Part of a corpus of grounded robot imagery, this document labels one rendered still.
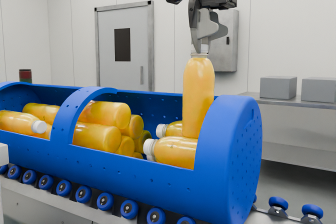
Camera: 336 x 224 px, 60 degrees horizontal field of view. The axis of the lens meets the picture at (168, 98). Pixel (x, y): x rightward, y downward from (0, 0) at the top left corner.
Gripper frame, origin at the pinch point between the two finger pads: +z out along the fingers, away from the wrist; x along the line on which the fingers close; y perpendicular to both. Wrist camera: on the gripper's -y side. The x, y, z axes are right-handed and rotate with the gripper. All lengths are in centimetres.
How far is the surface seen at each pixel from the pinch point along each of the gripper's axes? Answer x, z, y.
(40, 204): -11, 43, -44
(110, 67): 334, 14, -321
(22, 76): 34, 10, -118
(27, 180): -11, 37, -50
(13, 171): -10, 37, -58
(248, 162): 0.8, 25.0, 11.2
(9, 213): -13, 49, -57
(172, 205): -11.0, 32.6, -1.2
